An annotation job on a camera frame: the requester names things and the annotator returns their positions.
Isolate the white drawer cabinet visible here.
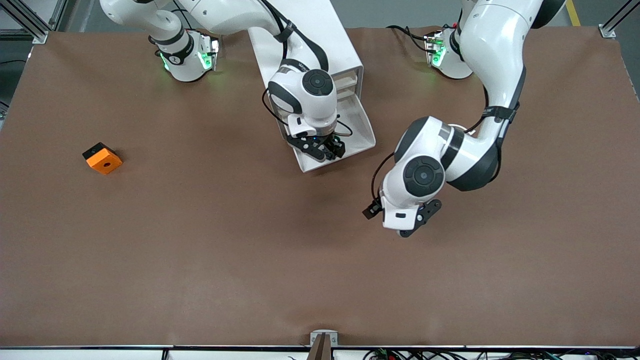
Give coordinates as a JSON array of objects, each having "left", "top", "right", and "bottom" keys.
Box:
[{"left": 248, "top": 0, "right": 364, "bottom": 131}]

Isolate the brown table mat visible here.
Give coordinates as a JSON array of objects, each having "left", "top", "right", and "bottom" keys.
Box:
[{"left": 0, "top": 25, "right": 640, "bottom": 348}]

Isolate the orange and black block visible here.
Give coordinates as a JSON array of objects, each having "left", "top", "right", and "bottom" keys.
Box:
[{"left": 82, "top": 142, "right": 123, "bottom": 176}]

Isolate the black base cable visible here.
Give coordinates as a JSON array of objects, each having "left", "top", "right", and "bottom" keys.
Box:
[{"left": 386, "top": 25, "right": 436, "bottom": 53}]

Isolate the bundle of loose cables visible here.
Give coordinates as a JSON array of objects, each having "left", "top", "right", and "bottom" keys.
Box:
[{"left": 362, "top": 348, "right": 640, "bottom": 360}]

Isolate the grey metal bracket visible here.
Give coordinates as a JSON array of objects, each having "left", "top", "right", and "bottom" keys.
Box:
[{"left": 310, "top": 330, "right": 339, "bottom": 347}]

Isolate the aluminium frame profile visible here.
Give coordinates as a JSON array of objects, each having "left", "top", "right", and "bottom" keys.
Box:
[
  {"left": 597, "top": 0, "right": 640, "bottom": 39},
  {"left": 0, "top": 0, "right": 68, "bottom": 45}
]

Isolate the white table edge rail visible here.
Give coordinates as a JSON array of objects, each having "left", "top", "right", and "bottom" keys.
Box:
[{"left": 0, "top": 345, "right": 640, "bottom": 360}]

